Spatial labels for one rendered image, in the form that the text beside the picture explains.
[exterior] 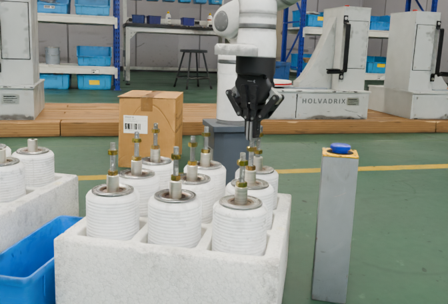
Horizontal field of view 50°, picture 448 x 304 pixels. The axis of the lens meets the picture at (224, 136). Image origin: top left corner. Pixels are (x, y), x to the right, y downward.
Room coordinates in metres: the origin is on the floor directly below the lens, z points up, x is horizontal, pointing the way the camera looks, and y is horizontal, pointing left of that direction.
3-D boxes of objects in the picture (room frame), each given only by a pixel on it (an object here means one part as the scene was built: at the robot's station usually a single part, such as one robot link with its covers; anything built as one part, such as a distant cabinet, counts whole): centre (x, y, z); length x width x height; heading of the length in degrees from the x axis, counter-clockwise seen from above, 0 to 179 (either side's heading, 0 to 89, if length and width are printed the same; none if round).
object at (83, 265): (0.93, 0.06, 0.09); 0.39 x 0.39 x 0.18; 80
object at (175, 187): (0.82, 0.08, 0.26); 0.02 x 0.02 x 0.03
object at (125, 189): (0.84, 0.20, 0.25); 0.08 x 0.08 x 0.01
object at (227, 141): (1.38, -0.02, 0.15); 0.15 x 0.15 x 0.30; 15
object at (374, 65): (6.38, -1.91, 0.36); 0.50 x 0.38 x 0.21; 13
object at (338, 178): (0.95, -0.24, 0.16); 0.07 x 0.07 x 0.31; 80
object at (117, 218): (0.84, 0.20, 0.16); 0.10 x 0.10 x 0.18
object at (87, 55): (5.47, 1.50, 0.36); 0.50 x 0.38 x 0.21; 15
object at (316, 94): (3.29, -0.48, 0.45); 0.82 x 0.57 x 0.74; 105
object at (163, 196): (0.82, 0.08, 0.25); 0.08 x 0.08 x 0.01
